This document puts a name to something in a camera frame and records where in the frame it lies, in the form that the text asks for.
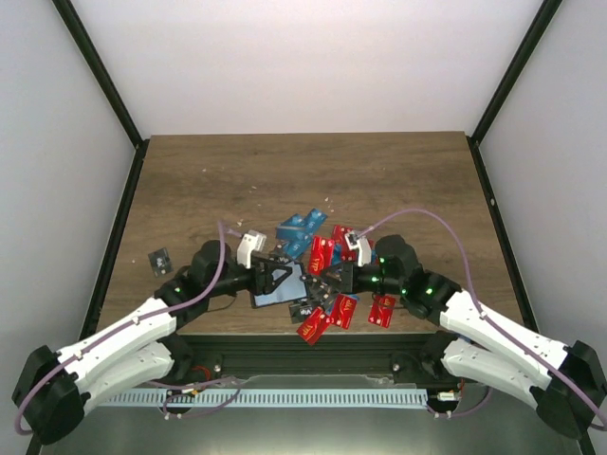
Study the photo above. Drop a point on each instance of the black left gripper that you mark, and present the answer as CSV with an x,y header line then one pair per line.
x,y
267,285

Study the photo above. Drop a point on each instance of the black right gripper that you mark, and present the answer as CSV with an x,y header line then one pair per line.
x,y
349,277

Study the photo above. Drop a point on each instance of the red vip card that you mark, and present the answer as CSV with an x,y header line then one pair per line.
x,y
314,326
343,310
321,255
382,310

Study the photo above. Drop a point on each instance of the black leather card holder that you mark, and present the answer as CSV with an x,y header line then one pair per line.
x,y
294,288

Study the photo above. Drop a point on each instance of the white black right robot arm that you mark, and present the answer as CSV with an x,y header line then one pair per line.
x,y
564,384

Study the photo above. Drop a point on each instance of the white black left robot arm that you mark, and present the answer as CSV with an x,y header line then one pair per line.
x,y
57,389

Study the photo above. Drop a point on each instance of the blue card top of pile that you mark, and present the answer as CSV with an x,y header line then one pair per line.
x,y
298,227

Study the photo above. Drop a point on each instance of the lone black VIP card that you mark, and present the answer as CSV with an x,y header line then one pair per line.
x,y
160,262

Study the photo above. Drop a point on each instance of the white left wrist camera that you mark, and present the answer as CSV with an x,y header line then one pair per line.
x,y
251,241

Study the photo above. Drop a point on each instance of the black front frame rail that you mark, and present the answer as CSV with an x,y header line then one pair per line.
x,y
399,355

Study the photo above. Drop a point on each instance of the light blue slotted cable duct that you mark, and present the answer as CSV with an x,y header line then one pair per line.
x,y
400,399

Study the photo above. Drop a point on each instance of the black left frame post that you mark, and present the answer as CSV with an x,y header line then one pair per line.
x,y
84,43

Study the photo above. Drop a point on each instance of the black aluminium frame post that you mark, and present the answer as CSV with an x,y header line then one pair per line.
x,y
523,53

